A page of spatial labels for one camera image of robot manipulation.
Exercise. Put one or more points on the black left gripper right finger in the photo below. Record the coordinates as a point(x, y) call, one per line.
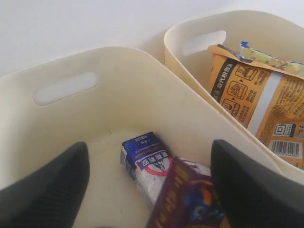
point(252, 195)

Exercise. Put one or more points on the cream bin circle mark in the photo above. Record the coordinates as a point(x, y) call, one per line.
point(187, 55)

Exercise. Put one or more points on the blue white milk carton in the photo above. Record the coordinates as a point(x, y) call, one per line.
point(148, 162)

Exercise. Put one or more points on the blue instant noodle bag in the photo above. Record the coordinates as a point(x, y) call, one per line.
point(291, 67)

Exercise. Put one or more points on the cream bin square mark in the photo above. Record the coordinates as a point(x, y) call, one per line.
point(104, 97)

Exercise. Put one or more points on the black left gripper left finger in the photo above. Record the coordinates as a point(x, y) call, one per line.
point(51, 196)

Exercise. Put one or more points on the orange instant noodle bag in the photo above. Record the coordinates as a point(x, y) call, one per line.
point(267, 101)

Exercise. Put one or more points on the purple juice carton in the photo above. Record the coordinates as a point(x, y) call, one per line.
point(187, 198)

